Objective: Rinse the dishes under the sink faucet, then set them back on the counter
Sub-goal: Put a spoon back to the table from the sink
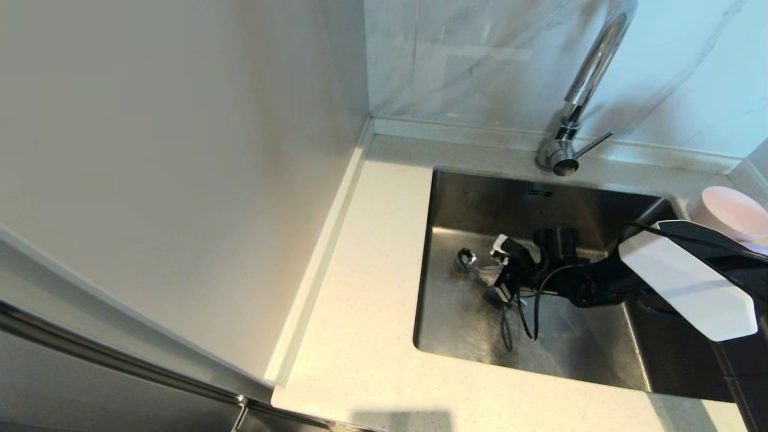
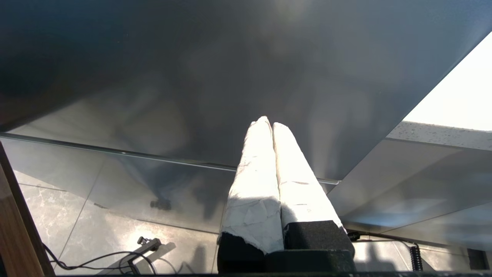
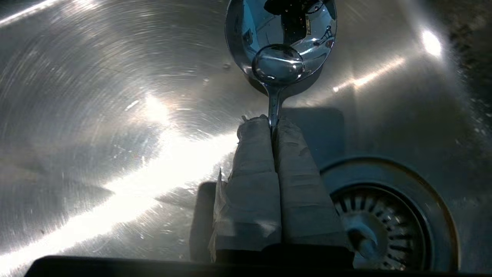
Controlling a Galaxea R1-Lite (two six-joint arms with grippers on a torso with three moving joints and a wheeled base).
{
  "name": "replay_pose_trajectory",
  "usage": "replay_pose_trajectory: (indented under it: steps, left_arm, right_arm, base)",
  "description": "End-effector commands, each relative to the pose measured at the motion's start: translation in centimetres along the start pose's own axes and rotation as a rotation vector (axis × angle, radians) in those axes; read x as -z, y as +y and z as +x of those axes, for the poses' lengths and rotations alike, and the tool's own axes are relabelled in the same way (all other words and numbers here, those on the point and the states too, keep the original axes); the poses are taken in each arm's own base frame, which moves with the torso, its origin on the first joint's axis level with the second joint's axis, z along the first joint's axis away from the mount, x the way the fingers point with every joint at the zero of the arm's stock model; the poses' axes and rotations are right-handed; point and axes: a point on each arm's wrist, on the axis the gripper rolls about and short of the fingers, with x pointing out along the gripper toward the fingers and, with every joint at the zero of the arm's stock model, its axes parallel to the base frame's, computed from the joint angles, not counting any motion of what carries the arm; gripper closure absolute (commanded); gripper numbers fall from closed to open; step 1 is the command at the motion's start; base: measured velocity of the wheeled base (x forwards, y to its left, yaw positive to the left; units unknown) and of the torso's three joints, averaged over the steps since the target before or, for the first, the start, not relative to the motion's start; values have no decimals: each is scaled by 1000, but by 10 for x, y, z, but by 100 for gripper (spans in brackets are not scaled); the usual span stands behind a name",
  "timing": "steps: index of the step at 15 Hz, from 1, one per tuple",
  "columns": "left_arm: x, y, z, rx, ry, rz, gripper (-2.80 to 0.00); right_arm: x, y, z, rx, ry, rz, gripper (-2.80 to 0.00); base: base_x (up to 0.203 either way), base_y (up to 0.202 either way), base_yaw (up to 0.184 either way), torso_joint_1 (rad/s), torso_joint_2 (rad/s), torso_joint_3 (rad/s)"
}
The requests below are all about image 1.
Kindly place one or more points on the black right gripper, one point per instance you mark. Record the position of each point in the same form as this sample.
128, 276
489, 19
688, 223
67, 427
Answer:
540, 273

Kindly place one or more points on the metal spoon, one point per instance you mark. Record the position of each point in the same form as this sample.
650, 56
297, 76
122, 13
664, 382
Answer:
465, 258

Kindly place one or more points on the pink plastic bowl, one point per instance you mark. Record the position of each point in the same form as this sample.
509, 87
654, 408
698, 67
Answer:
729, 210

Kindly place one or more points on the chrome gooseneck faucet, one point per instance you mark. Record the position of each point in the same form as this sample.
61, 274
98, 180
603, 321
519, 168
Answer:
594, 60

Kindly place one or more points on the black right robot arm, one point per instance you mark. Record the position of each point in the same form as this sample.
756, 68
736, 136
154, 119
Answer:
684, 282

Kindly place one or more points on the stainless steel sink basin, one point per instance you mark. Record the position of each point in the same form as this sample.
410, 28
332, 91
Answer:
468, 324

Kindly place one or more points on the white cabinet side panel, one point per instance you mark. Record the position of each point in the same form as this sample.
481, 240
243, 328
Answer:
180, 150

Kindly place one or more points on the grey appliance door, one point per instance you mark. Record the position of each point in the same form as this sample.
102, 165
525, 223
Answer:
72, 390

